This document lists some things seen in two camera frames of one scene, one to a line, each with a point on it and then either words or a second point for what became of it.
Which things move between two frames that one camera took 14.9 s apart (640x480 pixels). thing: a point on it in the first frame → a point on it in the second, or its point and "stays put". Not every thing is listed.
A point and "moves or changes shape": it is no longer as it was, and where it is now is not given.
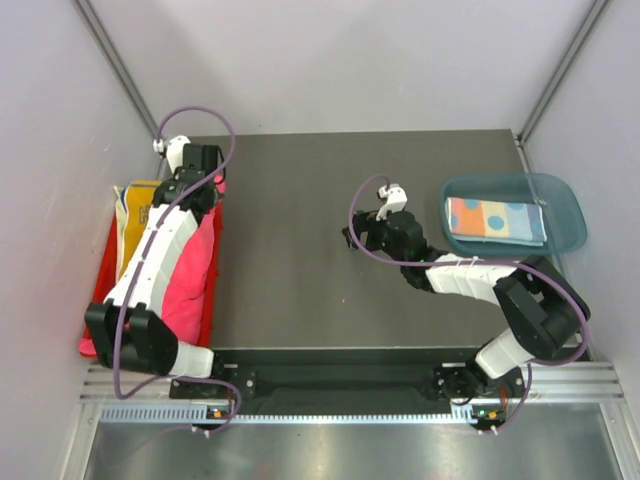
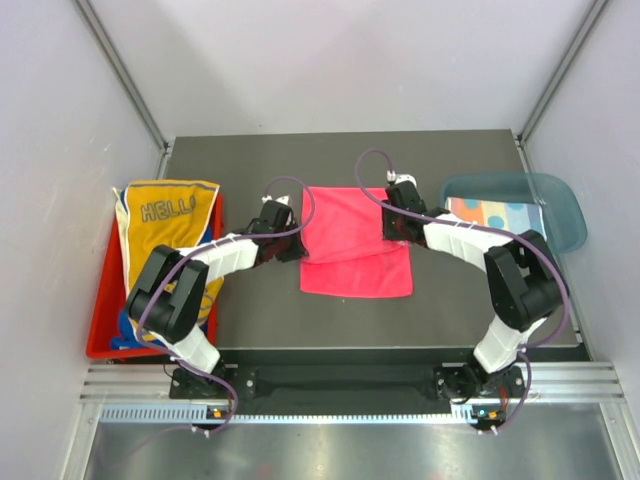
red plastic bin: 109,272 stays put
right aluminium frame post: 521,137 stays put
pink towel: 185,303 moves or changes shape
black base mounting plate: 353,382 stays put
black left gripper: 176,174 → 298,250
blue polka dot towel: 496,221 stays put
